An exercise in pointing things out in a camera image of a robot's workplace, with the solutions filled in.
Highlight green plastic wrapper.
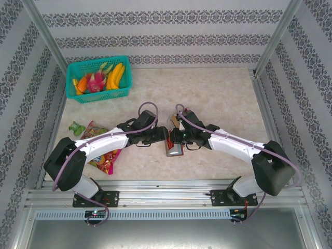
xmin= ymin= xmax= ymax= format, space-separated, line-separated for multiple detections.
xmin=68 ymin=121 xmax=86 ymax=136

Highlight pink dragon fruit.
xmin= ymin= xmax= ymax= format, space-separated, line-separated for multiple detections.
xmin=84 ymin=61 xmax=115 ymax=93

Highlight slotted grey cable duct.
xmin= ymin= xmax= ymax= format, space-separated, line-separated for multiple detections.
xmin=34 ymin=209 xmax=232 ymax=221

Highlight teal plastic basket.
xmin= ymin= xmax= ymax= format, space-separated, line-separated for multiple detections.
xmin=66 ymin=56 xmax=133 ymax=104

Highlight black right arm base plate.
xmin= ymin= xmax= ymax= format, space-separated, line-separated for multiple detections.
xmin=210 ymin=189 xmax=258 ymax=208

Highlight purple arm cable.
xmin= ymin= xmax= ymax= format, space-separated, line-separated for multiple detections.
xmin=52 ymin=101 xmax=159 ymax=228
xmin=175 ymin=103 xmax=302 ymax=224

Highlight aluminium side rail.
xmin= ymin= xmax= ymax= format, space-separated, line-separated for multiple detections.
xmin=249 ymin=67 xmax=295 ymax=187
xmin=35 ymin=77 xmax=67 ymax=189

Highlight aluminium front rail beams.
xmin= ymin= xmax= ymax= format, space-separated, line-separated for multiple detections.
xmin=24 ymin=178 xmax=305 ymax=211

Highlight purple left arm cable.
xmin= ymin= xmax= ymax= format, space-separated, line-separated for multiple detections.
xmin=52 ymin=101 xmax=159 ymax=228

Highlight red and blue booklet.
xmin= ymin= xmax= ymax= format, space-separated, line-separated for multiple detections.
xmin=165 ymin=140 xmax=185 ymax=158

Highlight aluminium frame post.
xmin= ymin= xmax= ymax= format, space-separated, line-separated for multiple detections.
xmin=252 ymin=0 xmax=303 ymax=76
xmin=21 ymin=0 xmax=70 ymax=76

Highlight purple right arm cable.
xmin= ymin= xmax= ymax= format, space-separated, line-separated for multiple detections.
xmin=175 ymin=103 xmax=302 ymax=224

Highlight orange mango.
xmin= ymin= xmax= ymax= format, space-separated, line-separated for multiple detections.
xmin=77 ymin=77 xmax=89 ymax=95

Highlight yellow banana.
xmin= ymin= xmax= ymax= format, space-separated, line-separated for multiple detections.
xmin=112 ymin=63 xmax=126 ymax=90
xmin=106 ymin=71 xmax=116 ymax=91

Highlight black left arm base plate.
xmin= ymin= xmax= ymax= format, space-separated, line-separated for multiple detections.
xmin=72 ymin=190 xmax=120 ymax=209

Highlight grey metal sheet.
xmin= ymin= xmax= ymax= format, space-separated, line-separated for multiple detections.
xmin=24 ymin=219 xmax=316 ymax=249

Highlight red snack bag pink edge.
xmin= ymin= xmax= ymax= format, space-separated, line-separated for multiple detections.
xmin=87 ymin=149 xmax=125 ymax=176

